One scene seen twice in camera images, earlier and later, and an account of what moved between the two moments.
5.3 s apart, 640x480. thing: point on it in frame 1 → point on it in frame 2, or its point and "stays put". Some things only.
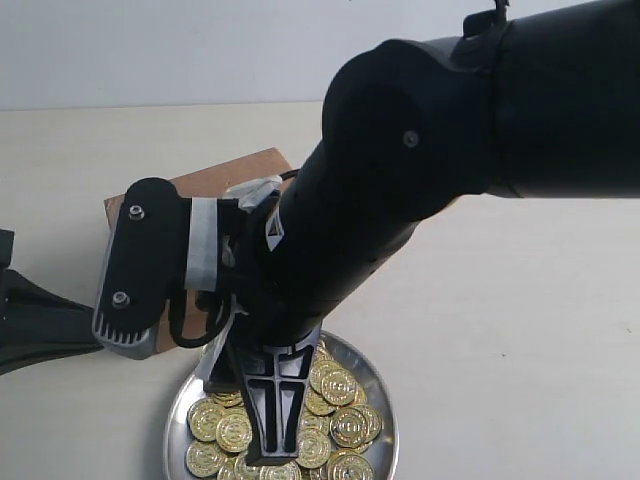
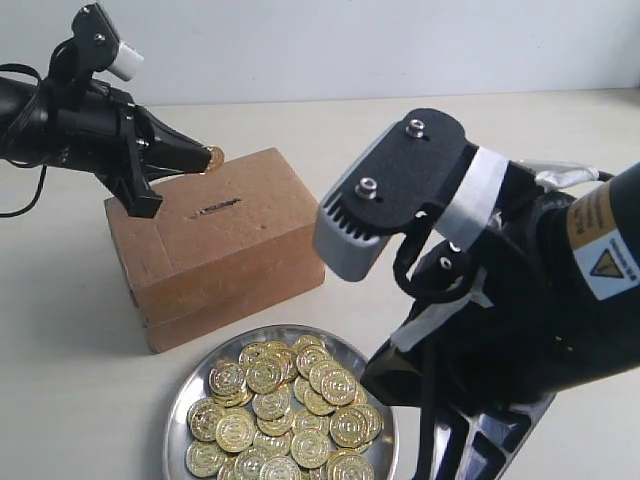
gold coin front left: [234, 433] stays put
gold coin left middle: [203, 417] stays put
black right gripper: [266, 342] → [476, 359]
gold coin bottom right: [349, 466] stays put
